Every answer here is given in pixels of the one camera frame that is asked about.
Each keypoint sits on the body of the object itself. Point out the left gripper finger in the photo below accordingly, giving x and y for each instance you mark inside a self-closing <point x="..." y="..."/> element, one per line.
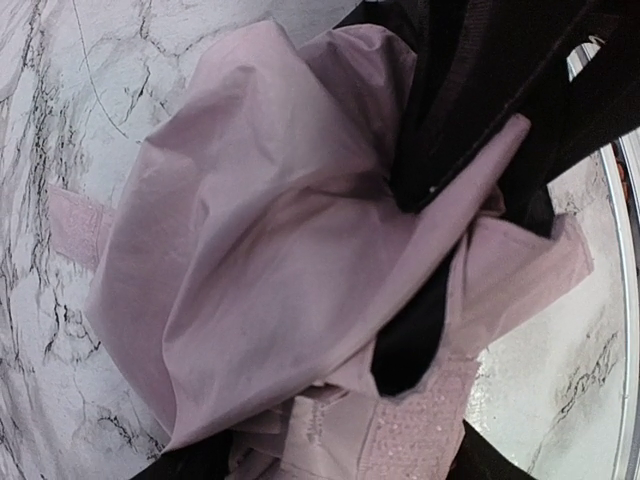
<point x="570" y="67"/>

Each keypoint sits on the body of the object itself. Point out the pink and black umbrella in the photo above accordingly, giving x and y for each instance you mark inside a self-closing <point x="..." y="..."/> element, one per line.
<point x="257" y="277"/>

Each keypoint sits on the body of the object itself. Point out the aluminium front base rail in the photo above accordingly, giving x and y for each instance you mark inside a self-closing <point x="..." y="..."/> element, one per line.
<point x="621" y="166"/>

